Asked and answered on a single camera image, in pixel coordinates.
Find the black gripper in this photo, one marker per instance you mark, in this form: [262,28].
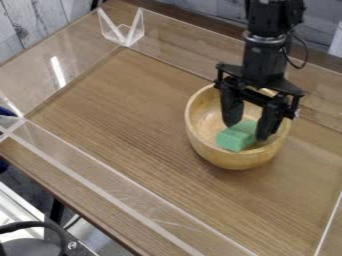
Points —
[275,95]

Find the green rectangular block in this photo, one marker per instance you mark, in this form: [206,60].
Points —
[236,137]

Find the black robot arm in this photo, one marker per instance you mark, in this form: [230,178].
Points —
[271,20]

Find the light wooden bowl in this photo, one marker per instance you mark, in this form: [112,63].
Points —
[203,126]

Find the clear acrylic tray walls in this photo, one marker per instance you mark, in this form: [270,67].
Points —
[96,132]

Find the black table leg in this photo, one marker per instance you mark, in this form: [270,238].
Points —
[56,211]

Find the black metal bracket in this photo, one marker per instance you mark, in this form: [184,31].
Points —
[75,247]

